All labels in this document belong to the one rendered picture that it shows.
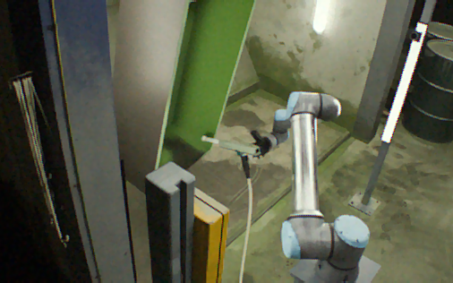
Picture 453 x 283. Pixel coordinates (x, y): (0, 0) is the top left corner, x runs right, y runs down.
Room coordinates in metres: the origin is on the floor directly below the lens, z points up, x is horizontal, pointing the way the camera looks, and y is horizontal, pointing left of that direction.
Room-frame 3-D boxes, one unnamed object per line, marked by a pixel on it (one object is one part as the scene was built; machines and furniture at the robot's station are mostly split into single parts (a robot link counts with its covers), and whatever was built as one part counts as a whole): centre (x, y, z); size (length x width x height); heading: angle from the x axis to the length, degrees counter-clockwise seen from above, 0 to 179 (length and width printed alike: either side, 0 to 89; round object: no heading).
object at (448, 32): (4.09, -2.26, 0.86); 0.54 x 0.54 x 0.01
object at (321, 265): (1.12, -0.54, 0.69); 0.19 x 0.19 x 0.10
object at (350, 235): (1.12, -0.53, 0.83); 0.17 x 0.15 x 0.18; 92
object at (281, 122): (2.07, -0.34, 0.79); 0.12 x 0.09 x 0.12; 92
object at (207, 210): (0.53, 0.04, 1.42); 0.12 x 0.06 x 0.26; 52
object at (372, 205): (2.27, -1.11, 0.01); 0.20 x 0.20 x 0.01; 52
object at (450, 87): (3.46, -2.09, 0.44); 0.59 x 0.58 x 0.89; 157
